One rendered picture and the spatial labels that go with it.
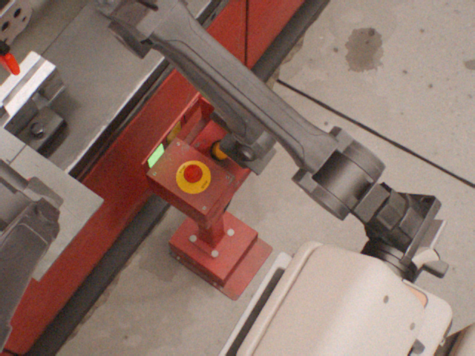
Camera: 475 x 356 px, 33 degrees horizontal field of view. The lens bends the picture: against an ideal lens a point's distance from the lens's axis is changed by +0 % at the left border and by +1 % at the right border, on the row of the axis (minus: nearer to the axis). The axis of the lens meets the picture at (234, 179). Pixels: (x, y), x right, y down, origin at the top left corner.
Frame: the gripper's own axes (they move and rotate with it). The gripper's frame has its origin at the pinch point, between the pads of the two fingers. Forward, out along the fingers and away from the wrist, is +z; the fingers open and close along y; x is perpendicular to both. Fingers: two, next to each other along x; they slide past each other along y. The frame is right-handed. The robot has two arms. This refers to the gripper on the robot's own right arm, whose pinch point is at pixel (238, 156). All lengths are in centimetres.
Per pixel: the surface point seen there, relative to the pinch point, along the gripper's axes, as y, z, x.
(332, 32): -3, 78, -78
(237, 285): -26, 72, 9
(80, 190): 19.5, -18.0, 28.6
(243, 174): -3.3, 6.3, 0.7
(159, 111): 20.0, 14.9, -1.3
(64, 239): 16.0, -18.8, 37.2
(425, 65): -33, 71, -85
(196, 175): 4.7, -2.3, 9.5
